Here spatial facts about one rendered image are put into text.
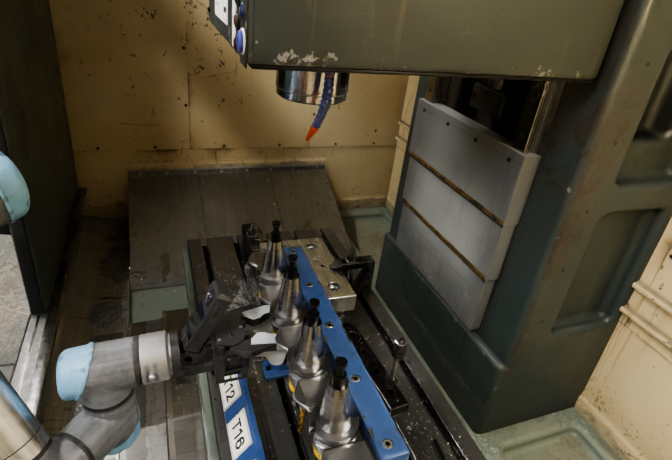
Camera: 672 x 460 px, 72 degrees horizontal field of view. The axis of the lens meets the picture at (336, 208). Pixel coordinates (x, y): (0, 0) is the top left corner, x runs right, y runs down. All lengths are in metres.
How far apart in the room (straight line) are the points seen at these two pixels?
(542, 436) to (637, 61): 1.05
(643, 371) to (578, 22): 0.95
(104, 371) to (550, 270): 0.91
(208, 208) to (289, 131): 0.51
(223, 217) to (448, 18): 1.45
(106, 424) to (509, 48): 0.86
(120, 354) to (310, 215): 1.43
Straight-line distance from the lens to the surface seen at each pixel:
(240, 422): 0.99
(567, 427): 1.66
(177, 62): 2.02
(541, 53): 0.90
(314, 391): 0.68
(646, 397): 1.54
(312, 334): 0.66
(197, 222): 1.99
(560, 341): 1.39
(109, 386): 0.79
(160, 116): 2.07
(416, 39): 0.75
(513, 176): 1.12
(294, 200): 2.12
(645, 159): 1.26
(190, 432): 1.20
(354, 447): 0.64
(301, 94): 0.98
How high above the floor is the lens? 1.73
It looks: 27 degrees down
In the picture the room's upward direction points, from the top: 7 degrees clockwise
